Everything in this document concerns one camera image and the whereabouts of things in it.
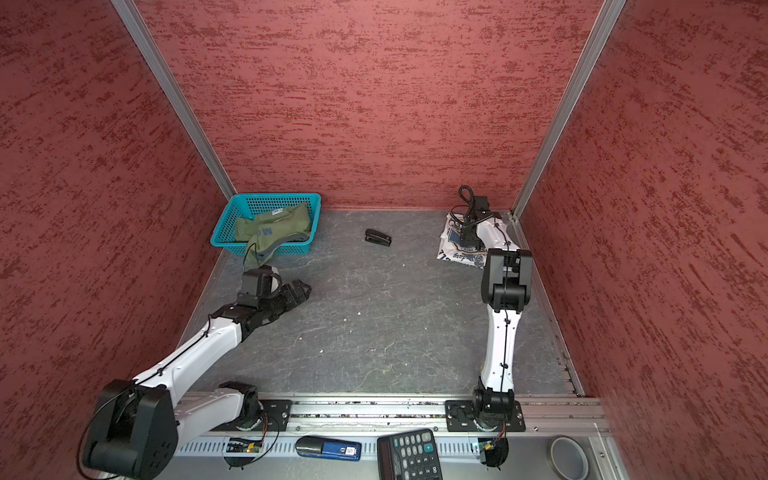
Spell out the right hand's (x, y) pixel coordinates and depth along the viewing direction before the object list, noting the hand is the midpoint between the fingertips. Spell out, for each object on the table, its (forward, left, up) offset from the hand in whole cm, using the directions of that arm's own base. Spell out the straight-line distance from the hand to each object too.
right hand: (479, 244), depth 106 cm
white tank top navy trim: (-1, +10, -1) cm, 10 cm away
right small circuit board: (-60, +8, -6) cm, 61 cm away
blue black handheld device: (-59, +48, +1) cm, 76 cm away
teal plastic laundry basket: (+19, +88, +4) cm, 90 cm away
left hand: (-23, +60, +4) cm, 64 cm away
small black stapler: (+5, +37, -1) cm, 37 cm away
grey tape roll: (-63, -9, -5) cm, 63 cm away
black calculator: (-61, +29, -2) cm, 68 cm away
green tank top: (0, +74, +10) cm, 75 cm away
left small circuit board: (-57, +71, -6) cm, 92 cm away
